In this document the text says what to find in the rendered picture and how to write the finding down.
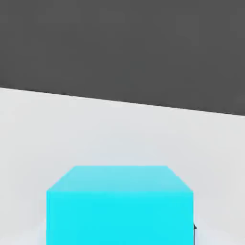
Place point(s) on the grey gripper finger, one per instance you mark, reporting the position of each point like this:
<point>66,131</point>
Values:
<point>195,232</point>

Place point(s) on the small cyan cube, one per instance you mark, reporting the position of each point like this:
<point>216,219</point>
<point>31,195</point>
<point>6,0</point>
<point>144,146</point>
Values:
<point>119,214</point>

